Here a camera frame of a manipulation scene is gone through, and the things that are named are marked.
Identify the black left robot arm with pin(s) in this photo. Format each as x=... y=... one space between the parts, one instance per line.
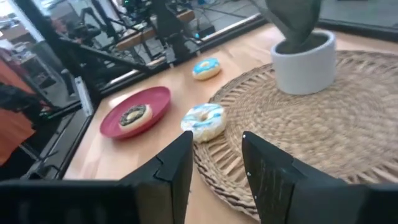
x=169 y=28

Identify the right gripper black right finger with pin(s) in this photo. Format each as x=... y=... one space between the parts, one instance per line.
x=273 y=186

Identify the wooden background table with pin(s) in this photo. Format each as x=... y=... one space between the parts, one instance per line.
x=133 y=39

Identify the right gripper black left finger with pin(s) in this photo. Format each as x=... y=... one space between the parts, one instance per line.
x=168 y=186

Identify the large chocolate frosted donut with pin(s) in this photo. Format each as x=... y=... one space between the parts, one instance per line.
x=143 y=119

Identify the snake plant in white pot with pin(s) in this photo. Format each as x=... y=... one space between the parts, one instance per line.
x=304 y=71

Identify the large blue frosted donut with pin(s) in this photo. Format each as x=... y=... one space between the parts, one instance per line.
x=211 y=73

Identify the large white blue-drizzled donut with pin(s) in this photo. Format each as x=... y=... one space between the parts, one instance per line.
x=214 y=127

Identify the round woven placemat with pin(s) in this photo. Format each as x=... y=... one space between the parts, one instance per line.
x=311 y=130

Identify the person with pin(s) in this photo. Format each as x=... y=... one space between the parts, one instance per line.
x=15 y=140

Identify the red plate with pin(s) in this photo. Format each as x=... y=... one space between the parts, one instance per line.
x=158 y=99

